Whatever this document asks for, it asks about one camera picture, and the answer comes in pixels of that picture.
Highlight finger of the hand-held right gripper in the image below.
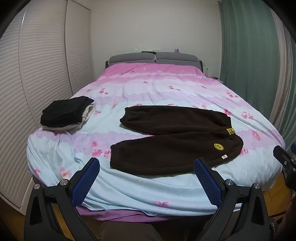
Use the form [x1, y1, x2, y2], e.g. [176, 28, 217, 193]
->
[273, 146, 296, 172]

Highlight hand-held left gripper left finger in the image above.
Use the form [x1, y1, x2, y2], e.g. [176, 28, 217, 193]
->
[24, 158, 101, 241]

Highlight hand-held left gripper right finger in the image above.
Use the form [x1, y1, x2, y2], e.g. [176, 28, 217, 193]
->
[194, 158, 271, 241]

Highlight dark brown fleece pants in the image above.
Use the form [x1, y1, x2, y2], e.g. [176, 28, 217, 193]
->
[110, 105, 244, 176]

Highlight person's right forearm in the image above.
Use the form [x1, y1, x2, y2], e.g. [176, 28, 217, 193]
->
[276, 192, 296, 241]

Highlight purple bed skirt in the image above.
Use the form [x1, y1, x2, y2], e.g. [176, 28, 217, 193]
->
[76, 204, 219, 223]

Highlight beige curtain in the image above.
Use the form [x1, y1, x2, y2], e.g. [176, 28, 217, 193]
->
[269, 21, 295, 131]

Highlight cream folded garment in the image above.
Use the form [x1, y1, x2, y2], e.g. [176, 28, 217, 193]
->
[42, 104, 95, 151]

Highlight black folded garment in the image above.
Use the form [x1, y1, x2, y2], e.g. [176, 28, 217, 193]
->
[41, 96, 95, 127]

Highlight white nightstand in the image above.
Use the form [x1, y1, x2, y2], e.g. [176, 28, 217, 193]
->
[208, 75, 224, 84]

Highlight pink floral bed sheet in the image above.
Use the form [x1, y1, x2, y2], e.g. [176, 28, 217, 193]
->
[26, 62, 285, 217]

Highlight green curtain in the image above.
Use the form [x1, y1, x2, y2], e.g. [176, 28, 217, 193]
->
[218, 0, 296, 145]

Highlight white louvered wardrobe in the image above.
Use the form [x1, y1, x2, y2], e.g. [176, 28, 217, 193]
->
[0, 0, 94, 209]

